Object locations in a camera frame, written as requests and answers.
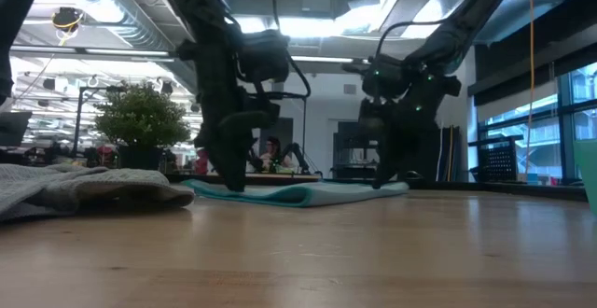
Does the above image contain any green translucent plastic basket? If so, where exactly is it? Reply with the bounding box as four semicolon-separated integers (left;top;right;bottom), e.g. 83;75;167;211
573;138;597;217

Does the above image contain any red background object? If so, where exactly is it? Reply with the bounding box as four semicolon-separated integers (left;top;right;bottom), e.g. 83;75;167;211
195;147;210;175

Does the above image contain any grey waffle microfiber towel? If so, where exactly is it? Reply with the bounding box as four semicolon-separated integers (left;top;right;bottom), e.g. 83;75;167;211
0;163;196;221

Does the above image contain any black perforated panel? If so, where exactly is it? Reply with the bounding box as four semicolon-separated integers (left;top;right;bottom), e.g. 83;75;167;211
467;134;525;185

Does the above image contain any black background shelf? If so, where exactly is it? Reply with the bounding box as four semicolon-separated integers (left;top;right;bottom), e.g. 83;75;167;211
332;120;375;179

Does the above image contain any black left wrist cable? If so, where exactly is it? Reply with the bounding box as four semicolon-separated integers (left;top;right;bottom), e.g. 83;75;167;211
269;0;312;100

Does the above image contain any dark laptop screen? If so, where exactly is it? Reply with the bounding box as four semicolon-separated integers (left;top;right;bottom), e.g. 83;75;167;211
0;110;35;148

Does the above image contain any person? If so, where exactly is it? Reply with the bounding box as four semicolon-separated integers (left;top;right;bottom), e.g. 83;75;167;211
257;134;300;175

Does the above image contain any small green potted plant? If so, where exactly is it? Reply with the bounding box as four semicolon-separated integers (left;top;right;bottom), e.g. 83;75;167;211
93;82;192;171

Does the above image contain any black pole stand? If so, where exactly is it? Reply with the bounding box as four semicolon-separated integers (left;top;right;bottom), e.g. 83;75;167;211
71;85;128;158

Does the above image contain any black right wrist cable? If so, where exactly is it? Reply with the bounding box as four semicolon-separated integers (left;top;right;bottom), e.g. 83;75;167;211
374;17;450;63

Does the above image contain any yellow ceiling cable reel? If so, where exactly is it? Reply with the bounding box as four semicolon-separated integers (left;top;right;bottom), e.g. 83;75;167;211
50;6;86;35

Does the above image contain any light blue microfiber towel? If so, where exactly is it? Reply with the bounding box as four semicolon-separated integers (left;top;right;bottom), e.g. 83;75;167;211
181;177;410;208

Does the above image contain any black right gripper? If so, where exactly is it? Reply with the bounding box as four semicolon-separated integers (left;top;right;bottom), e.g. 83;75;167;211
357;54;463;190

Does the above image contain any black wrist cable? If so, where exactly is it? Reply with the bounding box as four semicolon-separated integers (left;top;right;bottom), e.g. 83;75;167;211
374;17;450;63
269;0;312;100

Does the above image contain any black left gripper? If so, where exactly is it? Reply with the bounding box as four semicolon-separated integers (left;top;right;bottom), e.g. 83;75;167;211
191;40;282;193

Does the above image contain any black aluminium table frame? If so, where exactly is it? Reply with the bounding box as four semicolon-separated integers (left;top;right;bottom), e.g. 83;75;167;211
162;171;590;203

